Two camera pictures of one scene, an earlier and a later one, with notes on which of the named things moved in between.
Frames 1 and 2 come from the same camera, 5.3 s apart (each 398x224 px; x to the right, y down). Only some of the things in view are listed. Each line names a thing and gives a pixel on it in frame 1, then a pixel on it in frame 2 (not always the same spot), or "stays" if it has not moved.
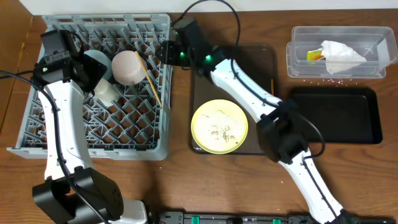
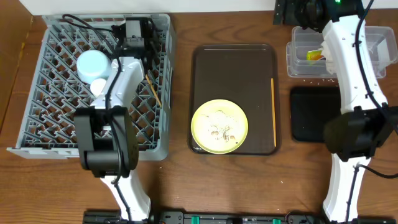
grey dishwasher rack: (139, 126) stays
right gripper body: (166, 51) to (311, 13)
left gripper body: (94, 69) to (134, 42)
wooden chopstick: (148, 78) stays
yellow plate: (219, 126) stays
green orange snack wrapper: (314, 55) stays
